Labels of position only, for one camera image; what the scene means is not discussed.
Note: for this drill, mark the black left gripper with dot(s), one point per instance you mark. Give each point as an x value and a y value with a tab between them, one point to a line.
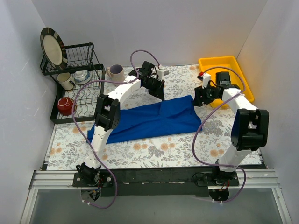
158	87

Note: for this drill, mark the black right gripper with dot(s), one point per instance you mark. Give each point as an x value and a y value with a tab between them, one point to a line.
200	96

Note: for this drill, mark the blue printed t shirt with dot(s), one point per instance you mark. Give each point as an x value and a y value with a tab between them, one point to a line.
168	117

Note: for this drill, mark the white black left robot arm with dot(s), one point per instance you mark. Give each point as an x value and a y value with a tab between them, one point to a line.
108	115

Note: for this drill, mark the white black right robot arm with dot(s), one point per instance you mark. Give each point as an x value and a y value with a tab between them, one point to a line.
249	130

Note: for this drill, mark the beige ceramic mug purple inside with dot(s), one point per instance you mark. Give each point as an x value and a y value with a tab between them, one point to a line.
116	73

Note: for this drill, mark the blue white teapot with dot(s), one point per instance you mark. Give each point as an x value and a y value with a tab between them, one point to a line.
82	77

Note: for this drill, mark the red cup in rack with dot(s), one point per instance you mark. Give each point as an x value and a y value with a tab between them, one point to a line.
64	106

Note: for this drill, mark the cream mug in rack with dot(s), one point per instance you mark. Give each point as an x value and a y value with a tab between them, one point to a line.
66	80

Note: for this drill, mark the floral patterned table mat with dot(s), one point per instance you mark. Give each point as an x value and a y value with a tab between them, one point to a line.
69	149

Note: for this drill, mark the dark rimmed cream plate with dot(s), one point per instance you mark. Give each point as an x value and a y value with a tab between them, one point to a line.
53	48

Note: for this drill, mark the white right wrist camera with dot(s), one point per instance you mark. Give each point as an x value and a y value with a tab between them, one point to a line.
205	78

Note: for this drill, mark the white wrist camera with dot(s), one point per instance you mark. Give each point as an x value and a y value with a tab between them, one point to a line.
205	78
161	73

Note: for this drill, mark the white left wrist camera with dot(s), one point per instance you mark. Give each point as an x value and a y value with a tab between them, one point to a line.
161	73

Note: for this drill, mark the black wire dish rack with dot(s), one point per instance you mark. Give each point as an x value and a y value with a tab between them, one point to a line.
80	57

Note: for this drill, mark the aluminium frame rail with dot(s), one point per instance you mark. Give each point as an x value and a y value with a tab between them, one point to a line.
52	199

